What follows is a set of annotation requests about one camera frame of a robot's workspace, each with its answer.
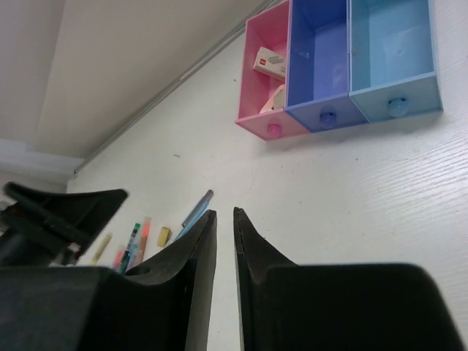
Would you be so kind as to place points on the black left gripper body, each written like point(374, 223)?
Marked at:
point(22, 241)

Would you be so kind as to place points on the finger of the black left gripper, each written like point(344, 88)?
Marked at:
point(96, 209)

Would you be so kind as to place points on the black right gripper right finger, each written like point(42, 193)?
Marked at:
point(371, 306)

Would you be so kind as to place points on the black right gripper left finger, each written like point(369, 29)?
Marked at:
point(163, 303)

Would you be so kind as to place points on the yellow eraser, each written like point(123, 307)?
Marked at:
point(164, 236)

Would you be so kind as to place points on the blue utility knife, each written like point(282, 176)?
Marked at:
point(195, 213)

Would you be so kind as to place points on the white staple box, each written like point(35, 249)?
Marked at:
point(270, 63)

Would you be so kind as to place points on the pink stapler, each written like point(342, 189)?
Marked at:
point(275, 101)

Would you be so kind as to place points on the yellow highlighter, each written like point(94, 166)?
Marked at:
point(102, 247)

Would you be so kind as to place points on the pink purple highlighter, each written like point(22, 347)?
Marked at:
point(118, 257)

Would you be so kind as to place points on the green cap gel pen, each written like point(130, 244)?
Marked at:
point(127, 253)

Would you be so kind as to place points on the orange highlighter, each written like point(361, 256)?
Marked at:
point(143, 240)

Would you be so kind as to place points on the purple drawer box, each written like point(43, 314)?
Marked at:
point(318, 66)

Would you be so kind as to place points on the light blue drawer box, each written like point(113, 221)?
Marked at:
point(393, 67)

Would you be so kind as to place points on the pink drawer box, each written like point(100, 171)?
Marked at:
point(256, 112)

